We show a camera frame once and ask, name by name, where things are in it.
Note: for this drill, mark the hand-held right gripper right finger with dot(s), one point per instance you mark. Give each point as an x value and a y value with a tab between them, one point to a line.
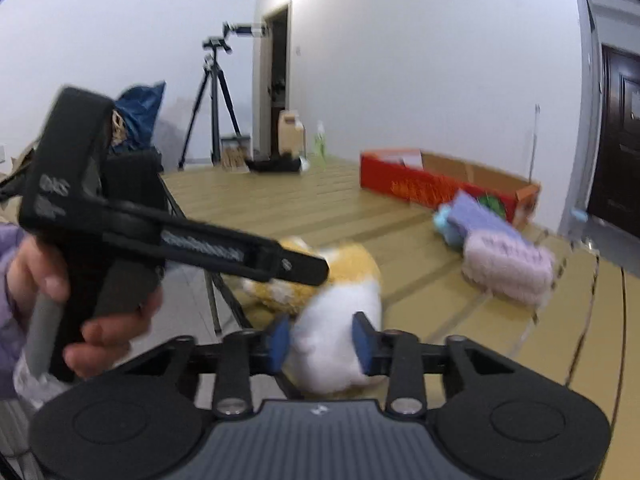
362	345

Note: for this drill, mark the blue fabric bag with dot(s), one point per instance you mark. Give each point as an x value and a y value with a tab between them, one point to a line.
142	110

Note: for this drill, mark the green spray bottle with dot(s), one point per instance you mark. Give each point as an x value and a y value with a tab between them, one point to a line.
320	145

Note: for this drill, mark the beige plastic bottle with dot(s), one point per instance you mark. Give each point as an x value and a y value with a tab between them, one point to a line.
290	132

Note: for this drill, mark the black camera tripod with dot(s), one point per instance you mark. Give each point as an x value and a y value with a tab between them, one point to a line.
215	110

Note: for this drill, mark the clear jar with black lid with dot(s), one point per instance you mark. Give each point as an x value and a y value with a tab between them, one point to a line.
235	152

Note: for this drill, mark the white pole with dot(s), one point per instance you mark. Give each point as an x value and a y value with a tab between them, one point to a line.
536	135

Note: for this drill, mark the open cardboard box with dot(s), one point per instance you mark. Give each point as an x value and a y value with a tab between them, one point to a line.
17	160

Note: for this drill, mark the pink cloth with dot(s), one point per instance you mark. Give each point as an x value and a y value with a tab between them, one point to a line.
510	267

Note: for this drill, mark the person's left hand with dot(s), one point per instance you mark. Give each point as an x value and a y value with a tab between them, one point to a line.
110	340

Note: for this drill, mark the purple cloth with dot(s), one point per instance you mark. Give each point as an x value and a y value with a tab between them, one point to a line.
480	217

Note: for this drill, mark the white and yellow plush toy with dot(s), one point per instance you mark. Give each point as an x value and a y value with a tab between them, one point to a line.
340	320

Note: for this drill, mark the person's left forearm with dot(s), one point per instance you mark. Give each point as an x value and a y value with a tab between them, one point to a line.
7	330

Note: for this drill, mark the black suitcase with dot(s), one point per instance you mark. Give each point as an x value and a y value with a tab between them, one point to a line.
135	175

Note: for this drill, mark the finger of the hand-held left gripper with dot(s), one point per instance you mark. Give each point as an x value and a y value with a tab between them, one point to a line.
210	242

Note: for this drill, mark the red cardboard box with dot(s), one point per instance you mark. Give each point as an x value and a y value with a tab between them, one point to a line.
425	187

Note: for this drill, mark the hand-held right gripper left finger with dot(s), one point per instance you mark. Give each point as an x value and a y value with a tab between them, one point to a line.
277	345

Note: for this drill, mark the dark brown door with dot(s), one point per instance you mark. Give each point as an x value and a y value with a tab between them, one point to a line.
620	145

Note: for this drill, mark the woven rattan ball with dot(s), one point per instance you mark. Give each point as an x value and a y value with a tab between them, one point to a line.
117	130

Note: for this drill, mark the folding slatted camping table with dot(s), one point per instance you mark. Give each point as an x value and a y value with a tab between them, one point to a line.
400	240

